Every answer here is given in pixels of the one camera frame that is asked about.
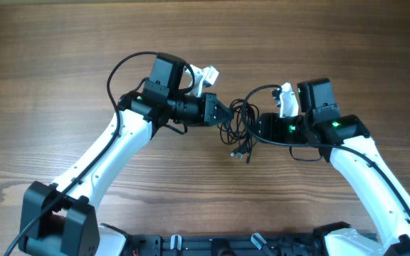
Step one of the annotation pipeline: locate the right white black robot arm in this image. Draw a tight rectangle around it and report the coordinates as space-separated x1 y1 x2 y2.
249 78 410 255

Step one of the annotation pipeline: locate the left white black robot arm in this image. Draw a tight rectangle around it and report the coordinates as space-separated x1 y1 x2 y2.
10 53 233 255

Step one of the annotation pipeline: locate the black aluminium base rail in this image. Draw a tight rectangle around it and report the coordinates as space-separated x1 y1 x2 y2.
122 233 326 256

